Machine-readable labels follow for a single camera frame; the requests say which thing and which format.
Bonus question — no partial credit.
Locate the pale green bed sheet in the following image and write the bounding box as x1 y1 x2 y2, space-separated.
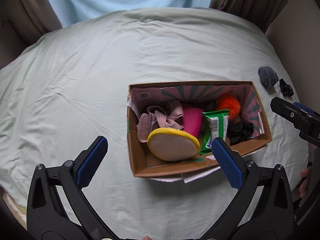
1 8 308 239

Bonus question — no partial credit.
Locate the orange fluffy pom-pom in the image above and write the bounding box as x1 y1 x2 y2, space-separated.
215 94 241 121

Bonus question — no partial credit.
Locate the magenta soft pouch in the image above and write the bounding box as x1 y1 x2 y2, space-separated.
182 104 203 137

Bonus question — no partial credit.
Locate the green wet wipes pack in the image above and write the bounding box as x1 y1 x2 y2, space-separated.
200 109 229 155

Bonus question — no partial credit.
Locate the person's right hand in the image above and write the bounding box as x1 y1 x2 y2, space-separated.
299 166 312 198

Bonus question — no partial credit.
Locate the black patterned scarf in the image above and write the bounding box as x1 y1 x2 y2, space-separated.
279 79 294 98

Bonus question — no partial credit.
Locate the cardboard box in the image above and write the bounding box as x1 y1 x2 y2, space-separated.
127 81 272 178

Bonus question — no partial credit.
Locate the black scrunchie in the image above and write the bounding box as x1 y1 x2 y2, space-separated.
227 120 254 145

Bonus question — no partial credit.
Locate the yellow rimmed round pad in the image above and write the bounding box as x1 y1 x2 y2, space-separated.
147 128 201 161

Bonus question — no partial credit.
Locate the brown left curtain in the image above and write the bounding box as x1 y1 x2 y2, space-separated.
0 0 63 46

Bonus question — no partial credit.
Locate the pink cloth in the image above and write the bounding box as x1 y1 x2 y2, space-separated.
137 100 184 143

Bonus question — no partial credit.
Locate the grey fluffy pom-pom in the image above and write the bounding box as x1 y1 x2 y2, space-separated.
258 66 279 88

